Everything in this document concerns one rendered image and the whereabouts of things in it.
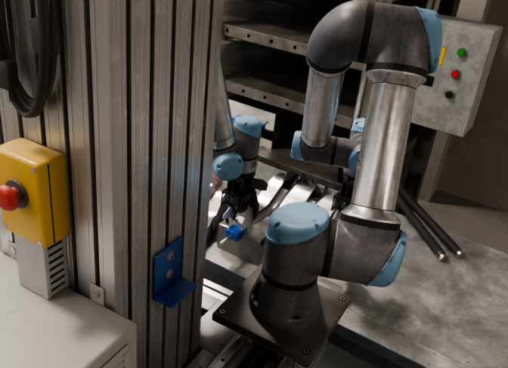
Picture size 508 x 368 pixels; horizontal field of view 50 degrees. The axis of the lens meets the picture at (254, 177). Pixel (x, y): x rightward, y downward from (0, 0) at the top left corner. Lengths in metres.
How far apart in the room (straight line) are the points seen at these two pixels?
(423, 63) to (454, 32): 1.07
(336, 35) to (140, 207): 0.50
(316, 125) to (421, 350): 0.66
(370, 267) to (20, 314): 0.60
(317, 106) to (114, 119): 0.61
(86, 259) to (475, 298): 1.25
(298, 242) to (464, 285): 0.91
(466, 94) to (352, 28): 1.16
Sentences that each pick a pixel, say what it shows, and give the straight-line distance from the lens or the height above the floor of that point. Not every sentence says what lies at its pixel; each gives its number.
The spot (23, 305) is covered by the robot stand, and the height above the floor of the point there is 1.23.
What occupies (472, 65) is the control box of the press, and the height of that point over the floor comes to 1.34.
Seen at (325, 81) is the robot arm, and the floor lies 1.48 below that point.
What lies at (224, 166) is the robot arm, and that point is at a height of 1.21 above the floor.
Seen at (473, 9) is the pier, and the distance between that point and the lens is 3.67.
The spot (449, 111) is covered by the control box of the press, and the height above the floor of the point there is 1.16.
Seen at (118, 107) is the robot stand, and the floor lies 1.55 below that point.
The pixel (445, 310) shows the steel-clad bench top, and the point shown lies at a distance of 1.70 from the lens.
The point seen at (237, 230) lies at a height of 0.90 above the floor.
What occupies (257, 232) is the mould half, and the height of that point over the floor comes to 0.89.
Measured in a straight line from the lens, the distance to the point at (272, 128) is 2.44.
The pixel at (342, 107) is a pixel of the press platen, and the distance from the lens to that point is 2.36.
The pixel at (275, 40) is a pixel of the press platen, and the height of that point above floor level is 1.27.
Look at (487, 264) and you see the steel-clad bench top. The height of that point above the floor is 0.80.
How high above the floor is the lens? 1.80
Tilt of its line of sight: 27 degrees down
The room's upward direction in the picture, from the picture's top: 7 degrees clockwise
